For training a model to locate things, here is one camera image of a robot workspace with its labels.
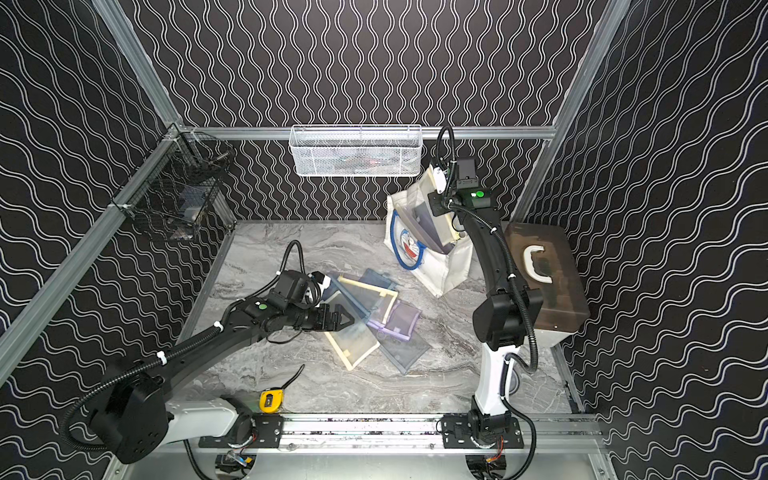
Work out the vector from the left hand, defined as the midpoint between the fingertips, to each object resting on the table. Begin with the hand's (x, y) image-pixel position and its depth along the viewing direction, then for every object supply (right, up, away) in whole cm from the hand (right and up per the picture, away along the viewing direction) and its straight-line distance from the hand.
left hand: (343, 317), depth 79 cm
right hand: (+28, +34, +7) cm, 45 cm away
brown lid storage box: (+62, +15, +15) cm, 66 cm away
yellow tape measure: (-18, -21, -1) cm, 28 cm away
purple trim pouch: (+25, +30, +26) cm, 47 cm away
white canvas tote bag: (+23, +20, +10) cm, 32 cm away
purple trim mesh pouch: (+20, +29, +18) cm, 39 cm away
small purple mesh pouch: (+16, -5, +16) cm, 23 cm away
